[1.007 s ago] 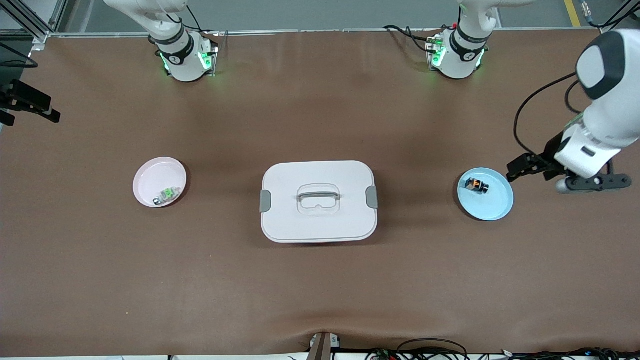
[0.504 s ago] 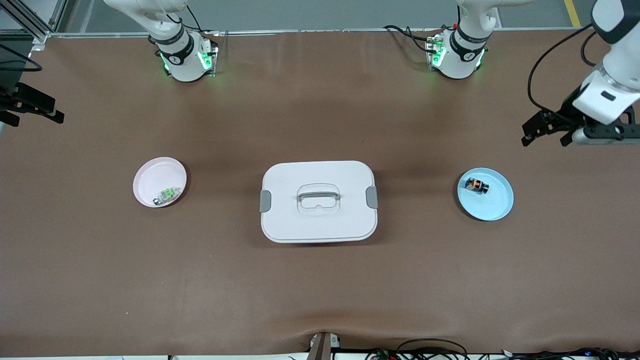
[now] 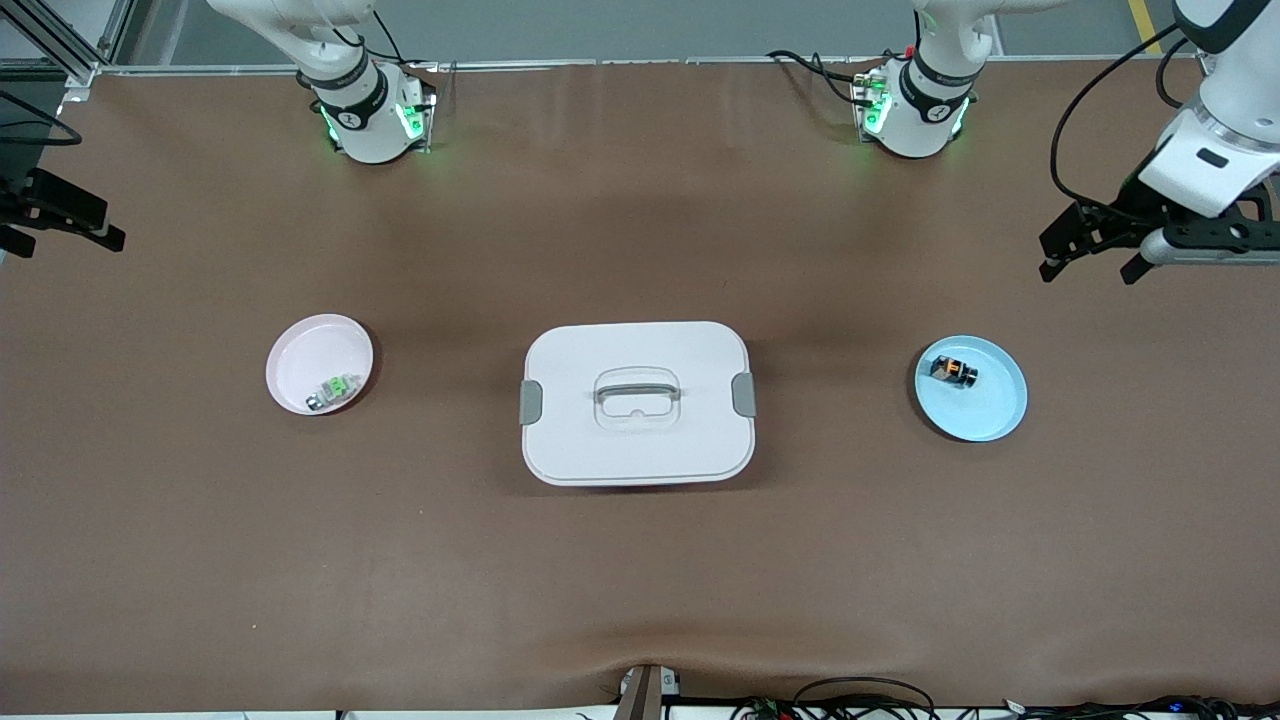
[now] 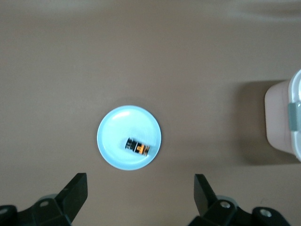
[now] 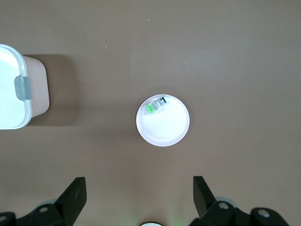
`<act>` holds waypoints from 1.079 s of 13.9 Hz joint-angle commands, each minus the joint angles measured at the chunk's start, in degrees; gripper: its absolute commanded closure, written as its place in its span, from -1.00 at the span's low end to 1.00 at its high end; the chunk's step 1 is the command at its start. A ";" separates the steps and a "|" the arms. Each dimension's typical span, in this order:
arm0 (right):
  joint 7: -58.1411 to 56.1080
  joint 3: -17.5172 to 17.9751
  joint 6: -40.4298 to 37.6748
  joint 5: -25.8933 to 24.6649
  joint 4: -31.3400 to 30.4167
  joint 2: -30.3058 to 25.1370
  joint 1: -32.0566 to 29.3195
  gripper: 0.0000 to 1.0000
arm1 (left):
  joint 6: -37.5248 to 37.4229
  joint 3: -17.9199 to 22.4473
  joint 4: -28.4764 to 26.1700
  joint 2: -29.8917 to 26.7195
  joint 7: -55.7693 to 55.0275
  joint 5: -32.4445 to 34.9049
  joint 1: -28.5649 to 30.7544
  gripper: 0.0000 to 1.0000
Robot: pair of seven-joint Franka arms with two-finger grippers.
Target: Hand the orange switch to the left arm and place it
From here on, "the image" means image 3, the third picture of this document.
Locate black cable bundle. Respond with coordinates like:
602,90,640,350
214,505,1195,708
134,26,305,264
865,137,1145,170
730,677,1280,720

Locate pink round plate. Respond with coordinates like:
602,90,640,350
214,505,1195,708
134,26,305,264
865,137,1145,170
265,314,375,417

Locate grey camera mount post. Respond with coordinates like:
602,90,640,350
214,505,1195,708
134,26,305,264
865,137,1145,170
612,662,683,720

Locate green and white switch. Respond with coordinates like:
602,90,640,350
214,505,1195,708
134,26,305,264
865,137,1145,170
305,373,361,411

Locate black right arm base cable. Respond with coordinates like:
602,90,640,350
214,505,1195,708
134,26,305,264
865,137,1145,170
340,5,438,76

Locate light blue round plate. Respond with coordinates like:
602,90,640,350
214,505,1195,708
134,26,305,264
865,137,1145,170
914,335,1029,443

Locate black arm base cable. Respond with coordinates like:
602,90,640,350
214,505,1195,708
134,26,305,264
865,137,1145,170
768,48,881,106
340,5,438,76

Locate white lidded box grey clasps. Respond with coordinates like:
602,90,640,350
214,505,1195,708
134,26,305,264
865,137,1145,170
519,321,758,488

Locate black left arm base cable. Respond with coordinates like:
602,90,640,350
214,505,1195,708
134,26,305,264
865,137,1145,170
768,48,881,106

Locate aluminium frame profile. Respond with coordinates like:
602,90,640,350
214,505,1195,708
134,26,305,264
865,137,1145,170
0,0,136,101

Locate brown table mat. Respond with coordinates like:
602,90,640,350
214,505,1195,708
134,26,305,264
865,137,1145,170
0,58,1280,713

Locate orange and black switch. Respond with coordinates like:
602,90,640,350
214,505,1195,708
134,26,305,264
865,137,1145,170
927,354,980,392

